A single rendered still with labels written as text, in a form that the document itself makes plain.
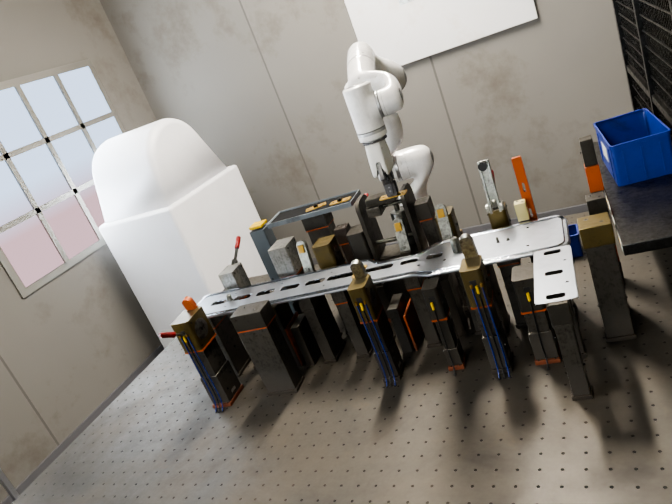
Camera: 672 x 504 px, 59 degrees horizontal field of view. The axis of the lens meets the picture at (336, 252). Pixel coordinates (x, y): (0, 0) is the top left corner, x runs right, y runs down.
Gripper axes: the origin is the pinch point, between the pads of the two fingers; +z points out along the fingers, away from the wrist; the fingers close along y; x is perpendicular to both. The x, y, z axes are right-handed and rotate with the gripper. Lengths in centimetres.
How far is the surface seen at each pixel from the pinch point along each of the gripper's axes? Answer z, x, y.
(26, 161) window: -42, -262, -142
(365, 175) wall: 59, -88, -262
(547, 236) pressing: 27.1, 39.1, -1.8
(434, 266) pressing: 27.3, 5.3, 1.4
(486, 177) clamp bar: 11.0, 24.9, -21.2
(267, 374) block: 49, -60, 12
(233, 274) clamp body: 23, -77, -22
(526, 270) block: 29.2, 32.1, 12.8
